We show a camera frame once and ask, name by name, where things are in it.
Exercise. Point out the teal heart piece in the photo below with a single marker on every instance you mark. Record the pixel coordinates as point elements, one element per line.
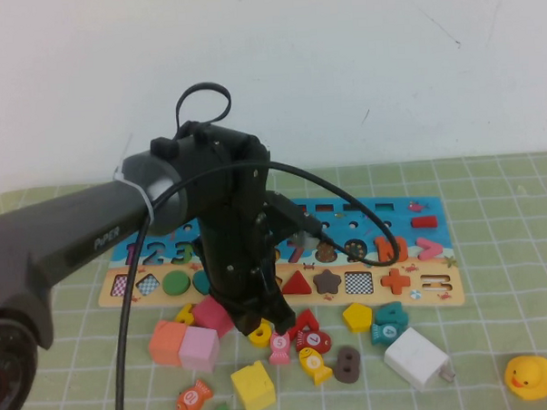
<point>200,283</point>

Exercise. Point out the orange wooden block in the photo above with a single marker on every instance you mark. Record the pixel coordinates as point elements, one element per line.
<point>166,343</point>

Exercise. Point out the teal fish number four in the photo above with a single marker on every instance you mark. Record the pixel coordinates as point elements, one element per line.
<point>387,331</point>

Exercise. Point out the pink greater-than sign piece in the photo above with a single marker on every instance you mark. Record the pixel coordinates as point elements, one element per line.
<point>436,248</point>

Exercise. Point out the yellow rubber duck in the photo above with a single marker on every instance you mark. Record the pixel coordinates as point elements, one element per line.
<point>528,377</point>

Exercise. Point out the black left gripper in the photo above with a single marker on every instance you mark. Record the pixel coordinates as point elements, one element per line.
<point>235,261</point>

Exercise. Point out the yellow number six piece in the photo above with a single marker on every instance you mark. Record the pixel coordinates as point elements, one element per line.
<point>266,329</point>

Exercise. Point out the light pink wooden block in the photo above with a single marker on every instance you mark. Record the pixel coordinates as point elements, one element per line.
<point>198,349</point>

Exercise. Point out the magenta wooden block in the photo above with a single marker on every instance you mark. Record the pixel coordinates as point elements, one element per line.
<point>210,316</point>

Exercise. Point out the green checked tablecloth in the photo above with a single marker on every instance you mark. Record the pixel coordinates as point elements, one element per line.
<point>484,250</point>

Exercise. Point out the red rectangular bar piece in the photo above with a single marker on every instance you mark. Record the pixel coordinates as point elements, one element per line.
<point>423,222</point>

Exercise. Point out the brown star piece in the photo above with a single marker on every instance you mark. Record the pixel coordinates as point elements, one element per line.
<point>328,283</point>

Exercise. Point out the teal number four piece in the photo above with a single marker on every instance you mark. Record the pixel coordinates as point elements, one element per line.
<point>396,315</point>

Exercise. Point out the green circle piece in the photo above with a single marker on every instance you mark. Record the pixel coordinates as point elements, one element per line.
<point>175,284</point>

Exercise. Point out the red number seven piece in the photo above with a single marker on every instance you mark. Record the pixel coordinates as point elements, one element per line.
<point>308,321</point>

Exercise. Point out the colourful wooden puzzle board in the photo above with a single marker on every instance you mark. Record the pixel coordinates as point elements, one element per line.
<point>401,217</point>

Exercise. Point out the orange number ten piece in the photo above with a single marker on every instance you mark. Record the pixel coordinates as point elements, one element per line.
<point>382,250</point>

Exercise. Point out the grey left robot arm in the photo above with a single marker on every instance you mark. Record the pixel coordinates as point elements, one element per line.
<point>74,223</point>

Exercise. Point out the white zip tie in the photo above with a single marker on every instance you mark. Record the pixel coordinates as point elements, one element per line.
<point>141,197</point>

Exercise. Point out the white USB charger plug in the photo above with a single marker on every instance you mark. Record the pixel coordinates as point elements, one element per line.
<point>414,358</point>

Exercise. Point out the yellow fish number six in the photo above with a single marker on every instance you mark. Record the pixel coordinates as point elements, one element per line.
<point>312,362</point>

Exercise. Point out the orange fish number ten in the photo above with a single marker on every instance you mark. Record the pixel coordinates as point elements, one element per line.
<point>192,397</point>

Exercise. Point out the pink fish number five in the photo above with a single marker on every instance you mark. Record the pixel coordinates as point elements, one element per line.
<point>279,347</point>

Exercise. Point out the orange plus sign piece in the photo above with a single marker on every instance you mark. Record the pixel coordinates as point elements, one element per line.
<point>396,282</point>

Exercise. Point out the yellow pentagon piece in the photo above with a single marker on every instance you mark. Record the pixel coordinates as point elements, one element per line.
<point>356,317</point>

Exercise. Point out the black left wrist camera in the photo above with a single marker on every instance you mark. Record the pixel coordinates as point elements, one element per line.
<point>285,209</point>

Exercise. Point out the brown number eight piece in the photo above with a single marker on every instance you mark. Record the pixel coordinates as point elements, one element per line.
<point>348,363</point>

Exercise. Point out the red fish number seven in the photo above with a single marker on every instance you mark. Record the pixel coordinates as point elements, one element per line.
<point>313,341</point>

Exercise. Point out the red triangle piece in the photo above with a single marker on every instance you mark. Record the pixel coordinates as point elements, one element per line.
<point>300,286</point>

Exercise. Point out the yellow wooden block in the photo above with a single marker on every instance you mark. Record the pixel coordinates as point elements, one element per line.
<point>253,387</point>

